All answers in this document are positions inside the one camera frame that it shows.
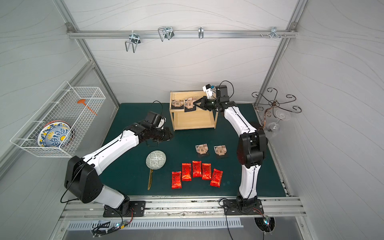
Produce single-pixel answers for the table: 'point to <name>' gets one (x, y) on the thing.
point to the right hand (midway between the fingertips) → (193, 102)
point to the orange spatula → (83, 101)
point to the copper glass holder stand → (273, 104)
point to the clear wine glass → (281, 114)
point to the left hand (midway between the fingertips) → (173, 136)
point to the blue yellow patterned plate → (56, 134)
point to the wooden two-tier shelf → (201, 119)
